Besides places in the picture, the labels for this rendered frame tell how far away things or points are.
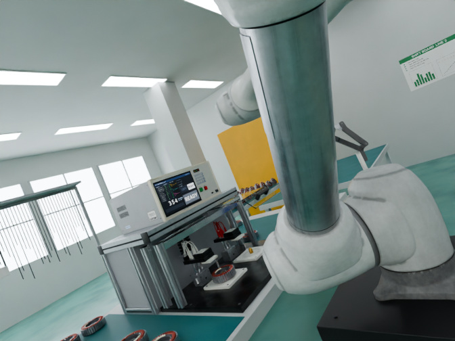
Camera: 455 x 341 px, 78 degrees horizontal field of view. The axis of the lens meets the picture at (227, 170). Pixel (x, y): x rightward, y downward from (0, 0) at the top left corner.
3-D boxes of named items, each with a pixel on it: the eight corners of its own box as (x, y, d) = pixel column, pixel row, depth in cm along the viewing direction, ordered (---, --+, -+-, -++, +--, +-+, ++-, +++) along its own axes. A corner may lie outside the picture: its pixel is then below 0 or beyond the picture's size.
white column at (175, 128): (235, 233, 564) (174, 81, 564) (223, 242, 528) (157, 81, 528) (217, 236, 594) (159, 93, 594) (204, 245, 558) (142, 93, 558)
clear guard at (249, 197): (277, 193, 151) (273, 183, 151) (256, 208, 132) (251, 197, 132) (231, 207, 171) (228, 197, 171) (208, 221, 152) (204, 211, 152)
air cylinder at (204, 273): (212, 277, 135) (208, 266, 135) (202, 285, 129) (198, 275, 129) (205, 278, 138) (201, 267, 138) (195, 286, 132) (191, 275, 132)
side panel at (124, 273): (162, 310, 126) (135, 244, 126) (156, 314, 123) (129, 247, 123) (129, 310, 142) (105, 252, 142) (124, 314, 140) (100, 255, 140)
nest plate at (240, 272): (247, 270, 126) (246, 267, 126) (229, 288, 114) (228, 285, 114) (223, 273, 135) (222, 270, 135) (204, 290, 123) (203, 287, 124)
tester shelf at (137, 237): (238, 193, 168) (235, 187, 168) (150, 242, 114) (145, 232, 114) (189, 209, 194) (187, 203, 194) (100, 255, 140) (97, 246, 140)
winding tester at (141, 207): (221, 193, 161) (208, 160, 161) (166, 220, 126) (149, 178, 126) (179, 208, 184) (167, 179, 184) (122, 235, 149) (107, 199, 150)
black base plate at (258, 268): (305, 236, 147) (303, 232, 147) (243, 312, 96) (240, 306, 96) (237, 247, 175) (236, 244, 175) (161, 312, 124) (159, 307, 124)
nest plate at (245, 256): (271, 246, 146) (269, 244, 146) (257, 260, 134) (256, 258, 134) (248, 249, 155) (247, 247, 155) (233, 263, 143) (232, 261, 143)
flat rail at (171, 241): (240, 203, 165) (237, 199, 165) (162, 252, 116) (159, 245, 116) (238, 204, 166) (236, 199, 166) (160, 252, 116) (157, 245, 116)
